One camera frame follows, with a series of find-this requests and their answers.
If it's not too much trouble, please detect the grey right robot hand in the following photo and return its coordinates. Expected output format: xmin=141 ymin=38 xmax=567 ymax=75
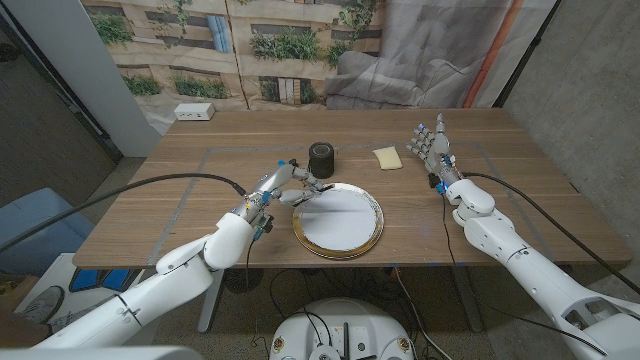
xmin=405 ymin=112 xmax=464 ymax=190

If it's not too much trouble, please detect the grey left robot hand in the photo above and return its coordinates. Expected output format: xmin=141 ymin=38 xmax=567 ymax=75
xmin=243 ymin=162 xmax=334 ymax=224

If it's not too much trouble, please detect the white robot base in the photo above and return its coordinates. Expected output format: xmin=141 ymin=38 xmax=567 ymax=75
xmin=268 ymin=297 xmax=416 ymax=360

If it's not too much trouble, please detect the black cylindrical speaker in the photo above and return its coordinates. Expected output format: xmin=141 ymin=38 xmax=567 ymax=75
xmin=305 ymin=141 xmax=336 ymax=181

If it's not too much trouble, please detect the pale yellow sponge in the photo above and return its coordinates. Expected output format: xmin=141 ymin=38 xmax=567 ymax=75
xmin=372 ymin=146 xmax=404 ymax=171

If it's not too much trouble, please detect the white plate gold rim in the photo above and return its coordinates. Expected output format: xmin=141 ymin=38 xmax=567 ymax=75
xmin=292 ymin=182 xmax=385 ymax=261

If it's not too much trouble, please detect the printed fabric backdrop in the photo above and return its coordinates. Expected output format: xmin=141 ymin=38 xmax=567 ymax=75
xmin=79 ymin=0 xmax=559 ymax=136

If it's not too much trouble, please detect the black round floor fan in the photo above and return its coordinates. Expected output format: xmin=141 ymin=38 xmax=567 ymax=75
xmin=223 ymin=268 xmax=265 ymax=294

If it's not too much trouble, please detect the white power strip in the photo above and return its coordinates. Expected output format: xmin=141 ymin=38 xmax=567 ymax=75
xmin=173 ymin=102 xmax=216 ymax=122

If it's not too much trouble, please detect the black backdrop stand pole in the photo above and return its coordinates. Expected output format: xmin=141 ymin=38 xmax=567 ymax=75
xmin=492 ymin=0 xmax=564 ymax=109

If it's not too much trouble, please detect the metal table leg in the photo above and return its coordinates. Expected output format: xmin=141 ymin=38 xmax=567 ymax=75
xmin=452 ymin=266 xmax=484 ymax=334
xmin=197 ymin=269 xmax=226 ymax=335

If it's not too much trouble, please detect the blue foot pedal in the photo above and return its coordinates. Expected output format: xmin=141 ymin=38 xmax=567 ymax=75
xmin=102 ymin=268 xmax=134 ymax=293
xmin=68 ymin=269 xmax=102 ymax=294

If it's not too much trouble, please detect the blue upholstered chair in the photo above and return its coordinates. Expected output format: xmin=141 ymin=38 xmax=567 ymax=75
xmin=0 ymin=187 xmax=96 ymax=279

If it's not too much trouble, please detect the white robot torso edge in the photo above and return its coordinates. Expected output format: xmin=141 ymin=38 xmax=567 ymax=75
xmin=0 ymin=346 xmax=204 ymax=360

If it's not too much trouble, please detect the grey sneaker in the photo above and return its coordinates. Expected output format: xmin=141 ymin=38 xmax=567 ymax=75
xmin=49 ymin=305 xmax=104 ymax=335
xmin=18 ymin=285 xmax=66 ymax=324

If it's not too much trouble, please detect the person brown trouser leg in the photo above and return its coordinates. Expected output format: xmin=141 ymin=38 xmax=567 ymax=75
xmin=0 ymin=311 xmax=52 ymax=349

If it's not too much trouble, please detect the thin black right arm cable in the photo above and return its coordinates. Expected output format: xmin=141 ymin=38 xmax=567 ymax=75
xmin=441 ymin=192 xmax=609 ymax=357

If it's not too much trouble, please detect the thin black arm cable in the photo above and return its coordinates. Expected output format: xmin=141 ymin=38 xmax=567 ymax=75
xmin=243 ymin=238 xmax=258 ymax=294
xmin=441 ymin=192 xmax=609 ymax=357

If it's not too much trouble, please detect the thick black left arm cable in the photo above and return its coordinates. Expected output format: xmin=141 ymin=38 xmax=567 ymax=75
xmin=0 ymin=172 xmax=248 ymax=254

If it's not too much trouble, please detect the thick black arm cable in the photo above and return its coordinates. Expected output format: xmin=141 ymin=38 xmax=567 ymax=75
xmin=0 ymin=172 xmax=248 ymax=254
xmin=460 ymin=171 xmax=640 ymax=296

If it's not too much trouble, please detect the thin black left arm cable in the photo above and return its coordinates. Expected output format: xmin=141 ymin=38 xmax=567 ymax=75
xmin=243 ymin=238 xmax=258 ymax=294

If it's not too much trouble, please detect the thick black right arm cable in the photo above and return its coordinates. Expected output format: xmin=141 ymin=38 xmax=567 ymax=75
xmin=460 ymin=171 xmax=640 ymax=296

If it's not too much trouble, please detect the grey floor cable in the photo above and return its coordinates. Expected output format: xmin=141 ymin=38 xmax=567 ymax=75
xmin=393 ymin=267 xmax=444 ymax=360

